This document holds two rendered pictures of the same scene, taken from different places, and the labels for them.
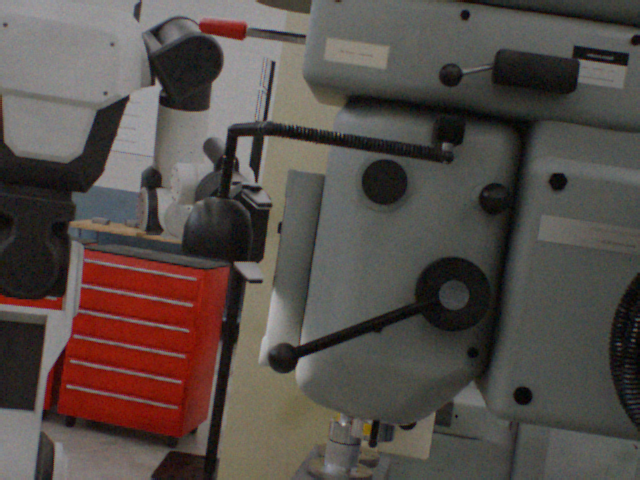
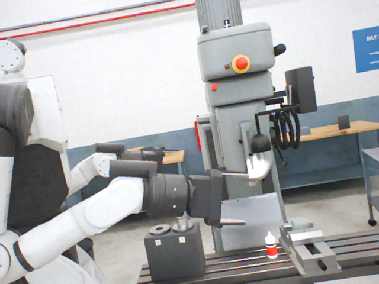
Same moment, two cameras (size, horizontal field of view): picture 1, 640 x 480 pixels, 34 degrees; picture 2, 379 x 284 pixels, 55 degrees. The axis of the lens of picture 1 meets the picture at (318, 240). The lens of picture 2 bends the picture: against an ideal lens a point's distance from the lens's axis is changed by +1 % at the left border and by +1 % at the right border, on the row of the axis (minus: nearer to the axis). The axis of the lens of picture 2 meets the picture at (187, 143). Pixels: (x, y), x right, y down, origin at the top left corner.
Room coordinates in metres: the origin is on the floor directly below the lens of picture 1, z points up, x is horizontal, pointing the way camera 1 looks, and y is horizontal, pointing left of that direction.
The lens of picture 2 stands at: (1.33, 1.39, 1.68)
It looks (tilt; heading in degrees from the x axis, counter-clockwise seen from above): 7 degrees down; 271
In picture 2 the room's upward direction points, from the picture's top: 10 degrees counter-clockwise
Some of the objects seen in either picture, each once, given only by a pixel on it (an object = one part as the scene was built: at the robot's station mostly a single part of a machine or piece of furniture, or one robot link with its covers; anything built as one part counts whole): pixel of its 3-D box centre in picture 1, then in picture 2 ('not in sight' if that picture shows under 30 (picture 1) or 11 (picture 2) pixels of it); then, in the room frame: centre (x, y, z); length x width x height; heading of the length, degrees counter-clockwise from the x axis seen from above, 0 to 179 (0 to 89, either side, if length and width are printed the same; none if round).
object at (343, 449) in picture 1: (343, 447); (181, 219); (1.43, -0.08, 1.19); 0.05 x 0.05 x 0.06
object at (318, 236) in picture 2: not in sight; (305, 236); (0.94, -0.03, 1.05); 0.12 x 0.06 x 0.04; 179
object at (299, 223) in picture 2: not in sight; (300, 226); (0.94, -0.08, 1.07); 0.06 x 0.05 x 0.06; 179
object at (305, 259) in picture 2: not in sight; (304, 241); (0.94, -0.05, 1.01); 0.35 x 0.15 x 0.11; 89
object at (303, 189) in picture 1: (293, 269); (249, 149); (1.12, 0.02, 1.45); 0.04 x 0.04 x 0.21; 88
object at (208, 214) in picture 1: (219, 226); (260, 142); (1.09, 0.10, 1.48); 0.07 x 0.07 x 0.06
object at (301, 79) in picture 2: not in sight; (301, 90); (0.77, -0.38, 1.62); 0.20 x 0.09 x 0.21; 88
